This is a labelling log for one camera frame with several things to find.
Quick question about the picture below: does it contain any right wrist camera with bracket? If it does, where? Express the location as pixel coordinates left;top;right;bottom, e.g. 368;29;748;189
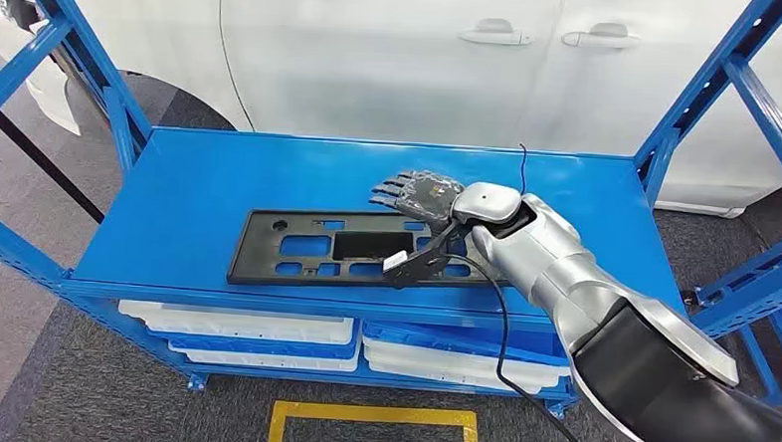
381;216;475;292

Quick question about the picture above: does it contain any black camera cable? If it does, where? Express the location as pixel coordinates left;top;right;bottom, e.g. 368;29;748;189
437;251;614;442

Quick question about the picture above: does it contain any black plastic panel part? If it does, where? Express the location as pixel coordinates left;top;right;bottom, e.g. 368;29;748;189
226;205;517;299

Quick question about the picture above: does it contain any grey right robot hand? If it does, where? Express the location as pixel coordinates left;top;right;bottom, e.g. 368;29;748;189
368;167;467;237

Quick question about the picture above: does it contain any yellow floor tape square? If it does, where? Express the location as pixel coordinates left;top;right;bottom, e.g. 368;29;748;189
266;400;484;442

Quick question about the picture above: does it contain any thin black wire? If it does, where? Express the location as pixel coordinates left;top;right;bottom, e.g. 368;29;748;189
515;143;530;195

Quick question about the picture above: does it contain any white car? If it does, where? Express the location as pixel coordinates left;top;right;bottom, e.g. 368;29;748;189
0;0;782;221

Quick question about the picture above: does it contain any blue plastic bin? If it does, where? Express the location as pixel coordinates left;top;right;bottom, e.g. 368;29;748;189
146;329;361;363
360;319;575;368

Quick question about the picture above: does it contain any black stanchion pole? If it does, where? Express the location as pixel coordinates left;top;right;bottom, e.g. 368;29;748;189
0;87;111;226

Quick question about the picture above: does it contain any white plastic bin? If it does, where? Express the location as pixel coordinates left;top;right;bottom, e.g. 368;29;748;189
166;336;363;374
364;359;544;395
360;336;573;381
116;299;356;346

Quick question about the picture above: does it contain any white car door handle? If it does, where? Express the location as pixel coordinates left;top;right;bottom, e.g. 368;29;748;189
561;20;642;51
458;18;535;48

